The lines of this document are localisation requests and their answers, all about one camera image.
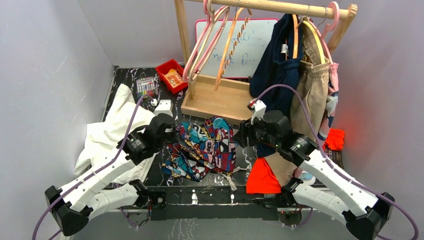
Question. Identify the red plastic bin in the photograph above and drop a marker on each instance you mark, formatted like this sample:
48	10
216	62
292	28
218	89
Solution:
164	68

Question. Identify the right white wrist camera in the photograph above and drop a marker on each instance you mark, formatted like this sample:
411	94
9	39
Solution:
258	109

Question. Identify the small red cloth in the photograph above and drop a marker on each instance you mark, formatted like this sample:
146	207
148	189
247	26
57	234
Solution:
335	139

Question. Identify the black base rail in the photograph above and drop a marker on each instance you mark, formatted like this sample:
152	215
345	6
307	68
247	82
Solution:
220	202

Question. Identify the orange hanger with navy shorts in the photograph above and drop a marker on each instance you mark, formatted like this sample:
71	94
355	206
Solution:
294	51

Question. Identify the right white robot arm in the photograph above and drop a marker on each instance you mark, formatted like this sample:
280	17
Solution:
363	213

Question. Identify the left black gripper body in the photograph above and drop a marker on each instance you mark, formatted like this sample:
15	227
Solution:
171	137

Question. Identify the comic print shorts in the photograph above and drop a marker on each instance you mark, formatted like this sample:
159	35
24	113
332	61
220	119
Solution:
200	149

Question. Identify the pink plastic hanger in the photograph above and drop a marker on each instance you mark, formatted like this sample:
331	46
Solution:
198	49

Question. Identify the beige shorts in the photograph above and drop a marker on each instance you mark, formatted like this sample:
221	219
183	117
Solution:
299	117

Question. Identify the beige plastic hanger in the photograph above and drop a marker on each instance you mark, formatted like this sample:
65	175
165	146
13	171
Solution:
207	49

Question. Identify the marker pen pack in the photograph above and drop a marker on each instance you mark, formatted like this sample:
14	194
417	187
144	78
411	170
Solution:
146	86

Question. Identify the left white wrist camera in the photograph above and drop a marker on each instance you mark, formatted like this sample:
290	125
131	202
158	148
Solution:
163	106

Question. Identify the navy blue shorts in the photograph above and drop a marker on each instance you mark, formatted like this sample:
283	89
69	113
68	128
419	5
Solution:
277	67

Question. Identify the yellow hanger with beige shorts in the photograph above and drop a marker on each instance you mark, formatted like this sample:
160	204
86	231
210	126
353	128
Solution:
313	49

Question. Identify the orange wooden hanger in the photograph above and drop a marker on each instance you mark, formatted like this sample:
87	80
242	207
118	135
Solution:
228	46

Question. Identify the white cloth garment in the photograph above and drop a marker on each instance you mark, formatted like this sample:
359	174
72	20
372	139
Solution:
102	137

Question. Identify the orange shorts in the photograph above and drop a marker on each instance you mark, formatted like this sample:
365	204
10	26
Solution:
261	179

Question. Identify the wooden clothes rack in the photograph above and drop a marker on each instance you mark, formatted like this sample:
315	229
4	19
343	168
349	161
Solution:
230	100

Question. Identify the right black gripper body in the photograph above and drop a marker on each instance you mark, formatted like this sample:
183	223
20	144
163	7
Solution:
256	134

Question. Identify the pink framed whiteboard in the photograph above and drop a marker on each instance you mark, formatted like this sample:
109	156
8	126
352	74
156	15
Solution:
248	52

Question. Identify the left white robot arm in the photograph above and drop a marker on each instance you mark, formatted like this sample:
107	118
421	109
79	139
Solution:
75	204

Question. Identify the pink hanger far right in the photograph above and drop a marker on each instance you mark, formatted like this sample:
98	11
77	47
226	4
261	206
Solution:
328	28

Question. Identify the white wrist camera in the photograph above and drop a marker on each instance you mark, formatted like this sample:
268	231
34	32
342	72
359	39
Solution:
163	106
258	109

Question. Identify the orange card box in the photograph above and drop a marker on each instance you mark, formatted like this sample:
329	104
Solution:
173	78

